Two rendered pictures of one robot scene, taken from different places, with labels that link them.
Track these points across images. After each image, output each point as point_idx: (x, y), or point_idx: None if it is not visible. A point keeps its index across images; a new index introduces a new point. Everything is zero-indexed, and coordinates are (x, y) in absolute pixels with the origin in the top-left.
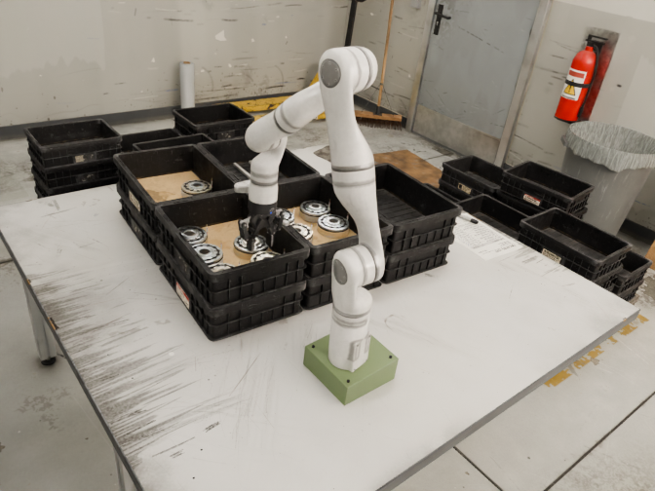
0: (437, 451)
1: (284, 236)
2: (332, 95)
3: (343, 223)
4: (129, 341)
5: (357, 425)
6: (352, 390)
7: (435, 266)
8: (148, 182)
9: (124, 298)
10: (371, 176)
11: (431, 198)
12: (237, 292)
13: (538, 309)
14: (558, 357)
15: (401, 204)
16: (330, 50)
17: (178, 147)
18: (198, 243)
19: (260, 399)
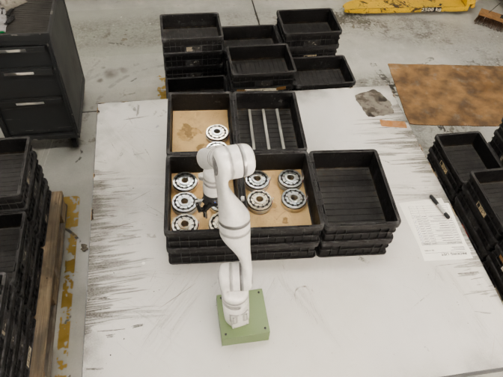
0: None
1: None
2: (215, 179)
3: (300, 202)
4: (125, 244)
5: (220, 363)
6: (227, 340)
7: (371, 253)
8: (191, 116)
9: (138, 208)
10: (240, 234)
11: (387, 199)
12: (186, 243)
13: (431, 325)
14: (409, 375)
15: (370, 189)
16: (215, 151)
17: (218, 93)
18: (186, 190)
19: (174, 319)
